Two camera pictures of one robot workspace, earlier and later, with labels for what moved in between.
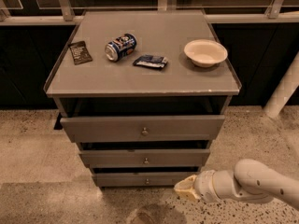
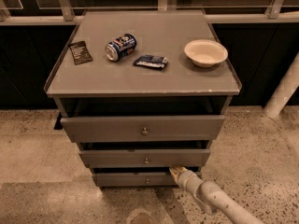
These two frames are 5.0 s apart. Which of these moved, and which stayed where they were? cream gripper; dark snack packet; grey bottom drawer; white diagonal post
Moved: cream gripper
Stayed: grey bottom drawer; white diagonal post; dark snack packet
